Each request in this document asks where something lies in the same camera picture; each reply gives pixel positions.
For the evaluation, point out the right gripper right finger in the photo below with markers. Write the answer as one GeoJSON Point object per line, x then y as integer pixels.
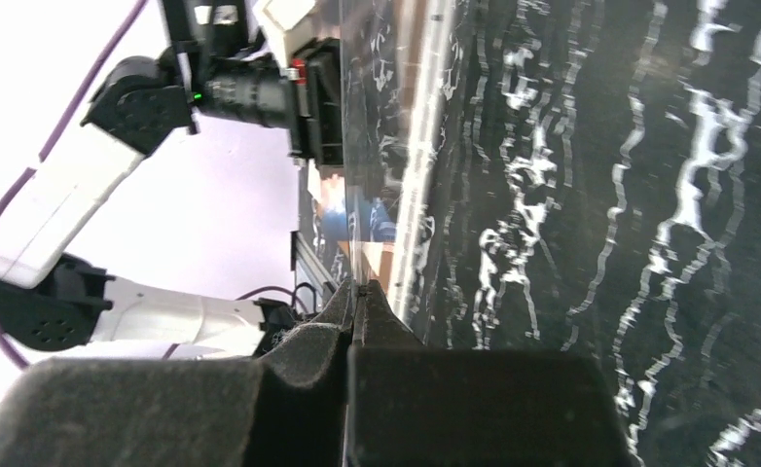
{"type": "Point", "coordinates": [414, 405]}

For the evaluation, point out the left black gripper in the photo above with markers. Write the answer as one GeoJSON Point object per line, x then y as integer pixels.
{"type": "Point", "coordinates": [234, 77]}

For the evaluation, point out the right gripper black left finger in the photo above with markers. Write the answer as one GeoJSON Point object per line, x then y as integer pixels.
{"type": "Point", "coordinates": [285, 408]}

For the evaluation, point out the clear glass sheet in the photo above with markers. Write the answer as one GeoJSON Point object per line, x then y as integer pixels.
{"type": "Point", "coordinates": [420, 312]}

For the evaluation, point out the white picture frame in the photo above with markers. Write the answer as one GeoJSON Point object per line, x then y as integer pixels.
{"type": "Point", "coordinates": [427, 54]}

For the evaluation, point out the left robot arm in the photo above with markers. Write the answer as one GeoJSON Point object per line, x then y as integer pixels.
{"type": "Point", "coordinates": [210, 214]}

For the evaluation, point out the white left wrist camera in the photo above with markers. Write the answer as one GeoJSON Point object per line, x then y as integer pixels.
{"type": "Point", "coordinates": [287, 26]}

